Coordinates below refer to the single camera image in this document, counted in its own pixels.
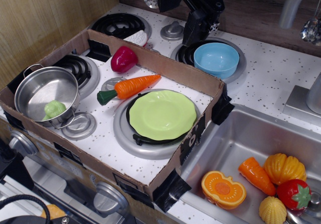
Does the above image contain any grey oven dial right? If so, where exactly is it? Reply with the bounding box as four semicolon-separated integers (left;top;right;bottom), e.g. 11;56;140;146
93;181;128;216

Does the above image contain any brown cardboard fence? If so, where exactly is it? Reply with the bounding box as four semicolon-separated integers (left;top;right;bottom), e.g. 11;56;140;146
1;30;229;211

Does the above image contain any grey stove knob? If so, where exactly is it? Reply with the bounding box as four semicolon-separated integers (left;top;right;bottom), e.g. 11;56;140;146
160;21;184;41
62;112;97;141
97;77;126;103

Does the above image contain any black burner under plate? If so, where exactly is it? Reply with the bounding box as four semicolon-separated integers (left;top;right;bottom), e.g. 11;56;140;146
125;92;199;146

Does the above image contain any yellow toy pumpkin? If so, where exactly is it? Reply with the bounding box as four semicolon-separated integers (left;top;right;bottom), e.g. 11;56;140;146
263;153;307;185

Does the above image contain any grey stove knob front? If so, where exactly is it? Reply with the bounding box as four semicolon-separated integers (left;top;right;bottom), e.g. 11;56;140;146
62;112;97;141

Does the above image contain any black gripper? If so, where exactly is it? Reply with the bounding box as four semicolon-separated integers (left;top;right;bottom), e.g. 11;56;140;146
183;0;225;46

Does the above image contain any hanging silver ladle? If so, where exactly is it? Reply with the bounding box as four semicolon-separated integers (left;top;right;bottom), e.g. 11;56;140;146
300;0;321;43

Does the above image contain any orange toy pumpkin half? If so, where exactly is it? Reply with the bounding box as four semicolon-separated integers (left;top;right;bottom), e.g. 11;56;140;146
201;171;247;210

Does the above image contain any light green plastic plate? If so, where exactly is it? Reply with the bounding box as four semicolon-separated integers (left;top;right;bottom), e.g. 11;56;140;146
128;89;197;141

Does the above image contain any grey oven dial left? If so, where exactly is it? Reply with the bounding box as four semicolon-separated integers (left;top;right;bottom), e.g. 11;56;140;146
9;130;39;157

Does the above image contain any white toy garlic piece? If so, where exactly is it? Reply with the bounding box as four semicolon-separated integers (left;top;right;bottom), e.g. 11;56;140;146
124;30;148;47

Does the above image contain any steel sink basin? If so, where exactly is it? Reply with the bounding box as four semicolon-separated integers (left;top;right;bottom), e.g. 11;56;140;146
180;103;321;224

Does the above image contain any blue plastic bowl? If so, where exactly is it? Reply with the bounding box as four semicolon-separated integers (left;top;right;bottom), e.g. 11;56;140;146
194;42;240;79

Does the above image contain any green toy vegetable in pot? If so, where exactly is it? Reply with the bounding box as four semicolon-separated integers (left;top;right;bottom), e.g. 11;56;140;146
43;100;66;121

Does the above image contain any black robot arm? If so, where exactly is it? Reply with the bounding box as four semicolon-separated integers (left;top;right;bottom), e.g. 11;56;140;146
157;0;225;46

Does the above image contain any grey stove knob middle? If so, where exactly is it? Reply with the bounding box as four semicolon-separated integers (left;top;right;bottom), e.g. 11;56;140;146
97;77;126;103

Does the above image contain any dark red toy pepper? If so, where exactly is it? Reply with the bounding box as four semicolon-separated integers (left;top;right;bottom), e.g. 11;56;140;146
111;46;138;73

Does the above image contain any orange toy carrot green stem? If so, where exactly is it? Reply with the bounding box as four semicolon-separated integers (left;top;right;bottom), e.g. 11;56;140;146
97;74;161;105

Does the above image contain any grey oven dial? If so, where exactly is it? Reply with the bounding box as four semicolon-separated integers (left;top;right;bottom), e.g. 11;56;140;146
9;130;39;157
93;181;128;216

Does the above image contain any black burner back right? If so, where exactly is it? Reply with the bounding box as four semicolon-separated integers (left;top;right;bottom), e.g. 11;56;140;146
171;37;243;66

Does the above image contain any red toy strawberry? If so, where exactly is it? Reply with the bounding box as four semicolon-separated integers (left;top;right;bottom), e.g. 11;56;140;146
276;179;311;210

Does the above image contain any yellow toy corn piece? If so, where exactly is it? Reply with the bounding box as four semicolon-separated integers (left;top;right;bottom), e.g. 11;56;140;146
259;196;287;224

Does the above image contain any black burner front left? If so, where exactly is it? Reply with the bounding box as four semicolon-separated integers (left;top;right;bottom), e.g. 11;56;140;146
54;54;91;86

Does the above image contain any black cable loop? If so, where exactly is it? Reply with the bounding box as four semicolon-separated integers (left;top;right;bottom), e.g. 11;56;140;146
0;194;51;222

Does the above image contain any orange toy carrot piece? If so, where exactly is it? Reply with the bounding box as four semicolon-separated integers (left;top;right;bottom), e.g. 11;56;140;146
238;157;276;196

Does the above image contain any grey stove knob back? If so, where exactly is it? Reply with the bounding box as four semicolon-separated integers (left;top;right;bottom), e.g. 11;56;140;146
160;21;184;41

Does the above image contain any black burner back left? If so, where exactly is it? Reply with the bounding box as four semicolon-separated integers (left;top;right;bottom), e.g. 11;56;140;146
89;13;145;39

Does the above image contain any black device bottom left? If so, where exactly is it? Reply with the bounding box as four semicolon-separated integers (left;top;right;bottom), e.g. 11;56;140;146
1;140;34;190

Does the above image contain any silver toy faucet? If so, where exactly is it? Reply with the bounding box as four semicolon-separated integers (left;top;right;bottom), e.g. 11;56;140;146
278;0;321;121

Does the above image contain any small steel pot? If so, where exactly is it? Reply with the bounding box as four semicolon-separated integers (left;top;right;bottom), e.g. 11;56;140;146
14;66;80;129

